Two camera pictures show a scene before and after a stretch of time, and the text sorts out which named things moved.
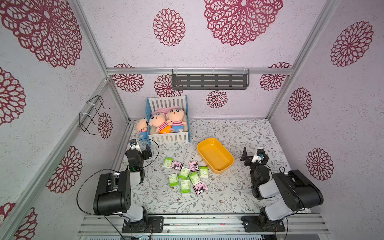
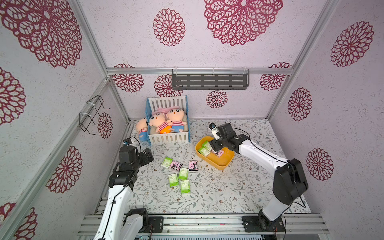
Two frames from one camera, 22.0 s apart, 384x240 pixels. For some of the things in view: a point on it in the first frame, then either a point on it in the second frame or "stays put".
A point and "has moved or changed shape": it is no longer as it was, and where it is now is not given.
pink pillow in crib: [165, 110] stays put
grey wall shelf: [204, 79] stays put
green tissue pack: [173, 180] stays put
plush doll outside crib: [141, 127] stays put
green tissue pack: [203, 171] to [207, 145]
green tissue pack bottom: [185, 186] stays put
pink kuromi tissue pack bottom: [200, 188] to [218, 153]
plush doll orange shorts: [159, 121] stays put
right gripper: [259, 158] to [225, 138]
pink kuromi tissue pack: [177, 165] stays put
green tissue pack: [194, 178] to [205, 149]
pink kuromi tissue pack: [194, 166] stays put
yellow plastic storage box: [215, 155] has moved or changed shape
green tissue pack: [184, 173] stays put
